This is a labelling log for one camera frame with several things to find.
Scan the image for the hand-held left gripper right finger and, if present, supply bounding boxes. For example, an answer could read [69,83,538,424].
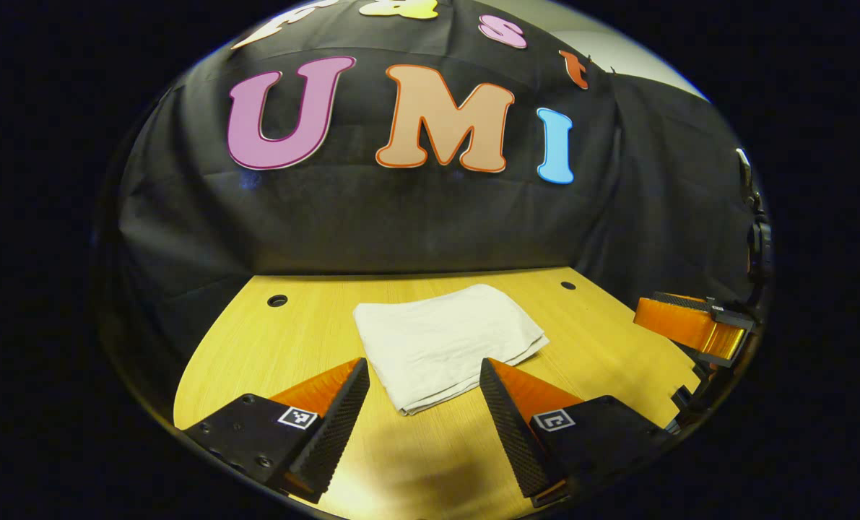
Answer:
[478,357,677,508]

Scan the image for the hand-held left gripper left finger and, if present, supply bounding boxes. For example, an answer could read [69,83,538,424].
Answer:
[183,357,372,505]

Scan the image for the white jeans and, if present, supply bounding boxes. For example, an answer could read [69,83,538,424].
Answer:
[352,283,550,417]

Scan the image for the black backdrop cloth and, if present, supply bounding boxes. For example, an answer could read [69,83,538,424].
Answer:
[97,0,771,409]

